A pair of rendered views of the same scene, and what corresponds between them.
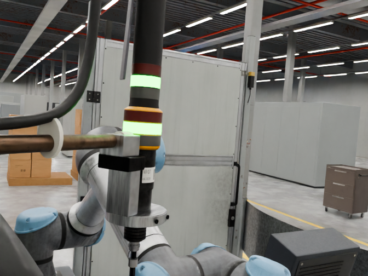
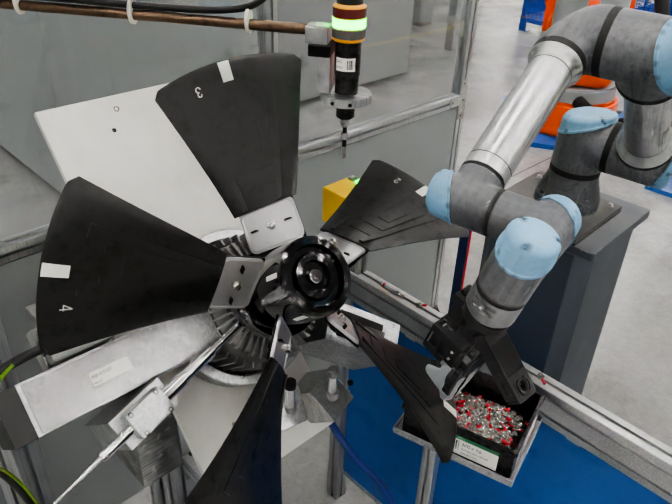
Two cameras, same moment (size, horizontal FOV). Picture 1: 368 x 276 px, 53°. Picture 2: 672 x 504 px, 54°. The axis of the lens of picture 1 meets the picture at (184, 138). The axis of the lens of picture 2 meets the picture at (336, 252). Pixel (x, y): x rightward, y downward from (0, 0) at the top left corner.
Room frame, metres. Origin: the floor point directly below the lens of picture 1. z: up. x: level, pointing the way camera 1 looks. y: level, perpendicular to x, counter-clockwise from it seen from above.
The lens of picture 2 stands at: (0.17, -0.79, 1.75)
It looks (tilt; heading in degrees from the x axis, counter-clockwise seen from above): 32 degrees down; 74
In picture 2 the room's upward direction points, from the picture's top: 2 degrees clockwise
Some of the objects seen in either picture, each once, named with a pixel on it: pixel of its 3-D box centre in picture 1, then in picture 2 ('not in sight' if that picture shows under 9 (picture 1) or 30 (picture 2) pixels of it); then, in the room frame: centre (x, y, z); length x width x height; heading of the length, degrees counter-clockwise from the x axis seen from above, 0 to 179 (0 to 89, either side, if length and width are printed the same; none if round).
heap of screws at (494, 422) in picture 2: not in sight; (471, 421); (0.67, -0.01, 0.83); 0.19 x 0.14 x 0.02; 134
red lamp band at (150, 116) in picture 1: (143, 116); (349, 10); (0.42, 0.05, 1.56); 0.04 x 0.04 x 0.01
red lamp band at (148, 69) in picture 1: (146, 70); not in sight; (0.42, 0.05, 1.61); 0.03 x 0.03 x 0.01
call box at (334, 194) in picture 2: not in sight; (361, 212); (0.59, 0.48, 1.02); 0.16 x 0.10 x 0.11; 118
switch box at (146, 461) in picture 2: not in sight; (138, 418); (0.06, 0.24, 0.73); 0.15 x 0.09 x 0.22; 118
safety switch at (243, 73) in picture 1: (247, 87); not in sight; (2.69, -0.43, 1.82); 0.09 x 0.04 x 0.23; 118
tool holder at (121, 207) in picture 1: (134, 177); (339, 64); (0.41, 0.05, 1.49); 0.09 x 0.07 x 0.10; 153
